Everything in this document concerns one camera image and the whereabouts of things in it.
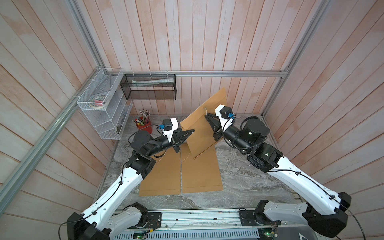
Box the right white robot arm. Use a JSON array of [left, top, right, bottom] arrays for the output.
[[204, 108, 352, 238]]

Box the black mesh wall basket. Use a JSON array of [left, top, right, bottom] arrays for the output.
[[120, 73, 177, 101]]

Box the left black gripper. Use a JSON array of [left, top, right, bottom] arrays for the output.
[[146, 127, 195, 157]]

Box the bundle of coloured pencils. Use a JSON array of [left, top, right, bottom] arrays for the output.
[[140, 109, 150, 126]]

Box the brown kraft file bag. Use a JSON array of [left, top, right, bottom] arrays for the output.
[[139, 149, 181, 197]]

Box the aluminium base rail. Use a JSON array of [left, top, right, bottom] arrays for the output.
[[76, 206, 325, 233]]

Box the horizontal aluminium wall rail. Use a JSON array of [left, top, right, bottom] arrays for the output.
[[107, 69, 288, 78]]

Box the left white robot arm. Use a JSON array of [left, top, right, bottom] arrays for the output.
[[65, 129, 194, 240]]

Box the tape roll on shelf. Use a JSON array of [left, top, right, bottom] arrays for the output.
[[89, 96, 109, 110]]

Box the red metal pencil bucket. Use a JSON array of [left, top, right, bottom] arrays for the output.
[[135, 117, 153, 134]]

